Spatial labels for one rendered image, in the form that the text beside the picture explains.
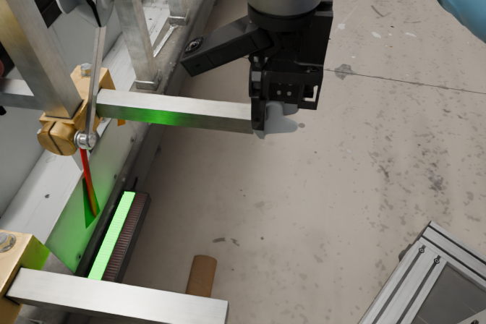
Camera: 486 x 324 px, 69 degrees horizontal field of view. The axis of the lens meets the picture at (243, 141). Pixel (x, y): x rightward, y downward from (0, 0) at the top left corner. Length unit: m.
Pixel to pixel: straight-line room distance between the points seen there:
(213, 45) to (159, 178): 1.13
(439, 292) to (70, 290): 0.96
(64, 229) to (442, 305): 0.95
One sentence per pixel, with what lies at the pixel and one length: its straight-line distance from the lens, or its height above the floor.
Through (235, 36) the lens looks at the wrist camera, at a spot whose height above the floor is 0.99.
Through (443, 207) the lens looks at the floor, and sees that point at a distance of 1.58.
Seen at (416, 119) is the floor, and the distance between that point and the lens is 1.85.
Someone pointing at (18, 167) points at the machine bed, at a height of 0.65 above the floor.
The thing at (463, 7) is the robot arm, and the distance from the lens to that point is 0.23.
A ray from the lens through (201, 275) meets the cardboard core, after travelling 1.20.
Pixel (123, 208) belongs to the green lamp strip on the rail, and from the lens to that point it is 0.61.
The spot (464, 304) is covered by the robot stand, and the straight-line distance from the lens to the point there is 1.19.
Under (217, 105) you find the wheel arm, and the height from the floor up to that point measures 0.86.
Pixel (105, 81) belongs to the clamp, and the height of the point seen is 0.86.
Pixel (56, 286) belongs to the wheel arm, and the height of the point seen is 0.82.
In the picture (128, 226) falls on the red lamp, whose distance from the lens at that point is 0.59.
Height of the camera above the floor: 1.21
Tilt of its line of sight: 50 degrees down
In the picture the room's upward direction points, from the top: straight up
